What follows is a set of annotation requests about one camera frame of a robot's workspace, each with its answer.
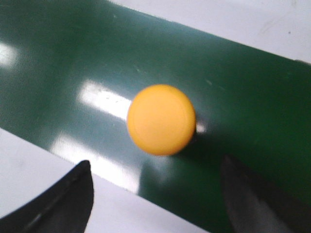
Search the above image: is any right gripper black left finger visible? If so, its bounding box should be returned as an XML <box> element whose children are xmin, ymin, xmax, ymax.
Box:
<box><xmin>0</xmin><ymin>160</ymin><xmax>94</xmax><ymax>233</ymax></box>

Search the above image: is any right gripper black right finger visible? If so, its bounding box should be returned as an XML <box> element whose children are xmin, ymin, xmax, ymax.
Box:
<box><xmin>220</xmin><ymin>155</ymin><xmax>311</xmax><ymax>233</ymax></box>

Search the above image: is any yellow mushroom push button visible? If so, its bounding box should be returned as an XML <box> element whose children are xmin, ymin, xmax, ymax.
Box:
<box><xmin>126</xmin><ymin>84</ymin><xmax>196</xmax><ymax>156</ymax></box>

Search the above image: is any green conveyor belt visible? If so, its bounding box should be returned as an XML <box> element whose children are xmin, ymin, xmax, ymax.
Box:
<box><xmin>0</xmin><ymin>0</ymin><xmax>311</xmax><ymax>233</ymax></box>

